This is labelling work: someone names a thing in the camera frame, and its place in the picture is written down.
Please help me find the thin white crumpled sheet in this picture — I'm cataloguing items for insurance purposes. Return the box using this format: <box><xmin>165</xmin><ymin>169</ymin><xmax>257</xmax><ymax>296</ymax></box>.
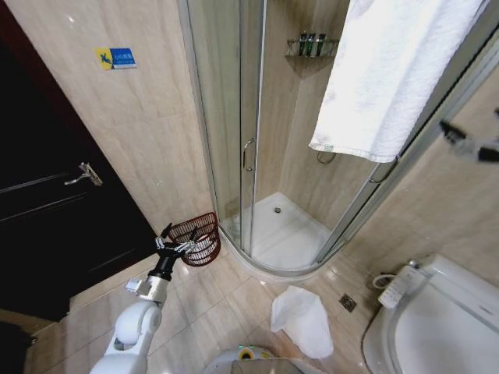
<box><xmin>270</xmin><ymin>284</ymin><xmax>335</xmax><ymax>360</ymax></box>

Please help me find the wire corner shower shelf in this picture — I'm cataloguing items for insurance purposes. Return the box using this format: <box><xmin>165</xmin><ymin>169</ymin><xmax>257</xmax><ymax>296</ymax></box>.
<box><xmin>284</xmin><ymin>37</ymin><xmax>340</xmax><ymax>73</ymax></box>

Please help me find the glass shower enclosure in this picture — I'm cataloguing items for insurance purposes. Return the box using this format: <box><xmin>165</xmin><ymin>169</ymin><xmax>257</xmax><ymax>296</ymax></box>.
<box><xmin>178</xmin><ymin>0</ymin><xmax>499</xmax><ymax>278</ymax></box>

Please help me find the white cloth pile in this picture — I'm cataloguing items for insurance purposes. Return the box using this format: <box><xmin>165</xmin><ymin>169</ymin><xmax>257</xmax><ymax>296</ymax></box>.
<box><xmin>188</xmin><ymin>232</ymin><xmax>218</xmax><ymax>256</ymax></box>

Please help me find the white bidet control panel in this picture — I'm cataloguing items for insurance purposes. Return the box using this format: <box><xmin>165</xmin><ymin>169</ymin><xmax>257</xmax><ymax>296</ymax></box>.
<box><xmin>378</xmin><ymin>261</ymin><xmax>423</xmax><ymax>309</ymax></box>

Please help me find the dark brown door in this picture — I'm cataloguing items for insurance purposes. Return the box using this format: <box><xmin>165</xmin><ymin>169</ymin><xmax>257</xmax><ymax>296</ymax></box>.
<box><xmin>0</xmin><ymin>0</ymin><xmax>157</xmax><ymax>323</ymax></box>

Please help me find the large white hanging towel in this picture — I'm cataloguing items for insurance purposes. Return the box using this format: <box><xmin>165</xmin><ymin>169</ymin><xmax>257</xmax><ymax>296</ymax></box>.
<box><xmin>308</xmin><ymin>0</ymin><xmax>497</xmax><ymax>164</ymax></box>

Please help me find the blue and yellow wall sticker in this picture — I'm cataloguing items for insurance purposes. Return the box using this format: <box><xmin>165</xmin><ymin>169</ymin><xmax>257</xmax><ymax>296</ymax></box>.
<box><xmin>94</xmin><ymin>46</ymin><xmax>138</xmax><ymax>72</ymax></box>

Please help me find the white toilet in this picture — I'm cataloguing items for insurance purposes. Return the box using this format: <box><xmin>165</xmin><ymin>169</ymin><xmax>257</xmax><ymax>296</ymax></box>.
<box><xmin>361</xmin><ymin>253</ymin><xmax>499</xmax><ymax>374</ymax></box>

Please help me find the silver door lever handle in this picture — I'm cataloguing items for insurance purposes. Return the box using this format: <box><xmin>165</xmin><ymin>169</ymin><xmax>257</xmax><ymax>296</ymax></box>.
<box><xmin>63</xmin><ymin>162</ymin><xmax>104</xmax><ymax>187</ymax></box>

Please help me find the square metal floor drain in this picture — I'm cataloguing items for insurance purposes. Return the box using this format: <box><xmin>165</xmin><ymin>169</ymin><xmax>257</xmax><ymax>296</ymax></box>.
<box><xmin>338</xmin><ymin>292</ymin><xmax>359</xmax><ymax>313</ymax></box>

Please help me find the white shower tray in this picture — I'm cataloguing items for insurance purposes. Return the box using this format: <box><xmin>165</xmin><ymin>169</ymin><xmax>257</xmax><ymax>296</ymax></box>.
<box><xmin>217</xmin><ymin>191</ymin><xmax>345</xmax><ymax>278</ymax></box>

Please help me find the white bidet cable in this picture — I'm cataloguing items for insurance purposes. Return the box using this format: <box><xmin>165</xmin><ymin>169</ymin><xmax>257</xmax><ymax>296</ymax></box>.
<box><xmin>370</xmin><ymin>272</ymin><xmax>395</xmax><ymax>291</ymax></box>

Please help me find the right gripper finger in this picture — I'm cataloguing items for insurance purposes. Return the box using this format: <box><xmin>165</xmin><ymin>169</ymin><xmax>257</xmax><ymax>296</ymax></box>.
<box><xmin>439</xmin><ymin>121</ymin><xmax>483</xmax><ymax>157</ymax></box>

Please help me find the brown wicker hamper basket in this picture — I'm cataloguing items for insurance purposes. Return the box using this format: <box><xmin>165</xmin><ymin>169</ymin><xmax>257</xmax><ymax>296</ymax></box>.
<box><xmin>167</xmin><ymin>211</ymin><xmax>221</xmax><ymax>268</ymax></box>

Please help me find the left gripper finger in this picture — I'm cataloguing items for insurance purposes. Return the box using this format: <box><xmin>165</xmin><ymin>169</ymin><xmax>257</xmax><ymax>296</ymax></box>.
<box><xmin>174</xmin><ymin>228</ymin><xmax>198</xmax><ymax>256</ymax></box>
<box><xmin>154</xmin><ymin>222</ymin><xmax>174</xmax><ymax>251</ymax></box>

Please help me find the chrome shower door handle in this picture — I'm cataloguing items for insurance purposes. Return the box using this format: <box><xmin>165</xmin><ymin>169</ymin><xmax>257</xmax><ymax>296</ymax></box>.
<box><xmin>242</xmin><ymin>137</ymin><xmax>257</xmax><ymax>173</ymax></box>
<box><xmin>369</xmin><ymin>155</ymin><xmax>401</xmax><ymax>185</ymax></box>

